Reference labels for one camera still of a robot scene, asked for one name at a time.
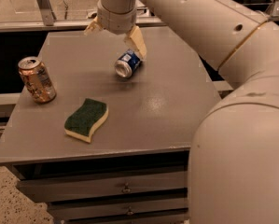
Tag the grey drawer cabinet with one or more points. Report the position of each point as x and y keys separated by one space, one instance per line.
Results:
x=109 y=150

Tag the metal railing frame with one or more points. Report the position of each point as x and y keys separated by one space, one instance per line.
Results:
x=34 y=15

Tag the grey drawer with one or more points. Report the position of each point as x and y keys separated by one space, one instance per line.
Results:
x=91 y=186
x=121 y=207
x=161 y=219

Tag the green yellow sponge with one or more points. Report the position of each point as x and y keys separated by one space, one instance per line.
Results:
x=83 y=123

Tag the orange soda can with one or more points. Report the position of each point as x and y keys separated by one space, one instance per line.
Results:
x=35 y=77

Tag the blue pepsi can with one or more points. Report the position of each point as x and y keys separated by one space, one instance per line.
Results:
x=127 y=64

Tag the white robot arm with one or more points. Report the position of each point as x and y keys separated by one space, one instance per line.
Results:
x=234 y=158

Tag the top grey drawer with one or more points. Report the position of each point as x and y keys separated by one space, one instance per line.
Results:
x=91 y=186

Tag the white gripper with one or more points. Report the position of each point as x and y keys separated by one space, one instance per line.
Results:
x=117 y=21

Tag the bottom grey drawer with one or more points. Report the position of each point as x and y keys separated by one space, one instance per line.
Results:
x=161 y=219

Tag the middle grey drawer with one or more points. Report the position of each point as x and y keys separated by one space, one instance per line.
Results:
x=121 y=207

